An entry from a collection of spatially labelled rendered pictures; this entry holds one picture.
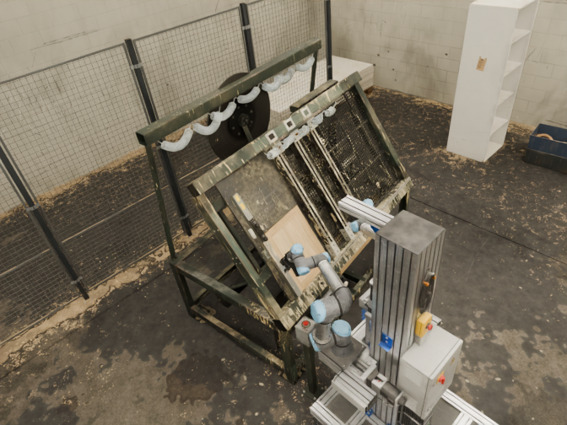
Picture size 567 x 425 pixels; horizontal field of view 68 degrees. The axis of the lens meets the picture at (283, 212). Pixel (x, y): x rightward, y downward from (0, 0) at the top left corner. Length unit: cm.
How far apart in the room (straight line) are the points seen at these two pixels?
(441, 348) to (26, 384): 376
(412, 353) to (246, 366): 189
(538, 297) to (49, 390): 475
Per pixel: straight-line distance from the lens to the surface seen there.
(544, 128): 707
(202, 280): 383
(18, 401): 485
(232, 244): 305
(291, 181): 344
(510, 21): 601
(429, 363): 270
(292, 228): 342
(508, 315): 468
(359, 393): 289
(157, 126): 318
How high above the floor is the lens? 348
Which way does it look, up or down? 38 degrees down
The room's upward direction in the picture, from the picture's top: 7 degrees counter-clockwise
